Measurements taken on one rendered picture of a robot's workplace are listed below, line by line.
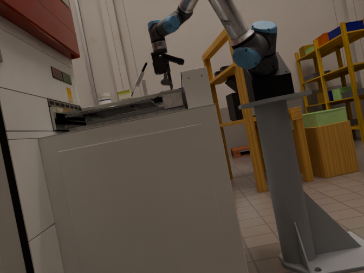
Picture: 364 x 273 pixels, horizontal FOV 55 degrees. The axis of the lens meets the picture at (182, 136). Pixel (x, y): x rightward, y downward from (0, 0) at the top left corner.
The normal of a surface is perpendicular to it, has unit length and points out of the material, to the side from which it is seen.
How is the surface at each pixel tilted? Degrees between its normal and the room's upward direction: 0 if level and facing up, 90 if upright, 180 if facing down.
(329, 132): 90
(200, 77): 90
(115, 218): 90
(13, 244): 90
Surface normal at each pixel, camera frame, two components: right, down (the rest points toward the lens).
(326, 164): 0.14, -0.01
